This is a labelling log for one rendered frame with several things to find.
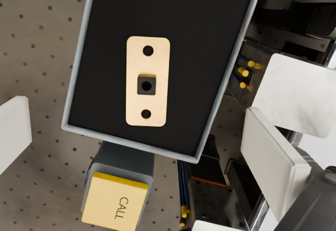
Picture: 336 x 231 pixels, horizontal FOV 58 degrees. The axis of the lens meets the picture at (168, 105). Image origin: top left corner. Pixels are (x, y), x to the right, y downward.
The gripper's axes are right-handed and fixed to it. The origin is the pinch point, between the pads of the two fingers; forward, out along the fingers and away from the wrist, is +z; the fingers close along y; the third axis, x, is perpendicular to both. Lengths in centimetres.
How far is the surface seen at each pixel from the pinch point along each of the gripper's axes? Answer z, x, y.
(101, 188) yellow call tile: 11.4, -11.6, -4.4
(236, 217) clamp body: 24.3, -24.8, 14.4
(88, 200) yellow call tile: 11.4, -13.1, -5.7
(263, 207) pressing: 27.0, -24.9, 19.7
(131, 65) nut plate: 11.1, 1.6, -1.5
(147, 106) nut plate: 11.1, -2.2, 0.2
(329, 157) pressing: 27.4, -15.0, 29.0
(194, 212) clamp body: 23.4, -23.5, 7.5
